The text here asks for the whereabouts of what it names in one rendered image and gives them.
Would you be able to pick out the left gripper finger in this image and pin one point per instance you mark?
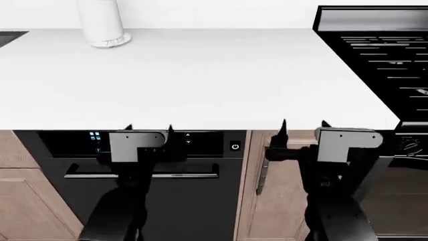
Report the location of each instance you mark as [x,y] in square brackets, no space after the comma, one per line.
[170,136]
[129,127]

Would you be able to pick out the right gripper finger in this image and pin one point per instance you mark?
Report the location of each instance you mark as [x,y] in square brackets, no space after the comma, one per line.
[282,136]
[325,124]

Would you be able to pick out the wooden drawer front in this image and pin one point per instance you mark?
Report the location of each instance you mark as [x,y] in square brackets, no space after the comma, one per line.
[16,150]

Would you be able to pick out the wooden cabinet door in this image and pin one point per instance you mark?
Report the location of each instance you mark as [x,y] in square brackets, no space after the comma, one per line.
[26,208]

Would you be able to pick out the dishwasher power button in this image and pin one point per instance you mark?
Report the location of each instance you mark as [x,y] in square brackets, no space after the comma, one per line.
[235,146]

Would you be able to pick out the black dishwasher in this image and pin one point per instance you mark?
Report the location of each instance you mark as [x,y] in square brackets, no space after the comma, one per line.
[194,200]

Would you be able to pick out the black stove range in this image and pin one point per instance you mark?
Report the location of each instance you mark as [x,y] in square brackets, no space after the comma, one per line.
[384,62]

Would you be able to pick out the black stove knob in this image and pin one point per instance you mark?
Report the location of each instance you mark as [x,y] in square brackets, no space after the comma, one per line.
[410,146]

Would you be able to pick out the white paper towel roll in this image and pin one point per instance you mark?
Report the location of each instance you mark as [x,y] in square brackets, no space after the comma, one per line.
[100,22]

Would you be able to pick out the dark kitchen sink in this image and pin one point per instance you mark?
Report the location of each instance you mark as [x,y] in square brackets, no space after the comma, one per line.
[8,37]

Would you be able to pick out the grey left camera bracket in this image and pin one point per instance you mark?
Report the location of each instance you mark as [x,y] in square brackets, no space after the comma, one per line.
[127,145]

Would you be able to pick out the grey camera bracket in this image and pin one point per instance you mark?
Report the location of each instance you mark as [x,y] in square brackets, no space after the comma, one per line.
[334,145]
[127,145]

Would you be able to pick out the grey right camera bracket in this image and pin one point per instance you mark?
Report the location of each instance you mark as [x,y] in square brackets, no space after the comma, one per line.
[334,145]

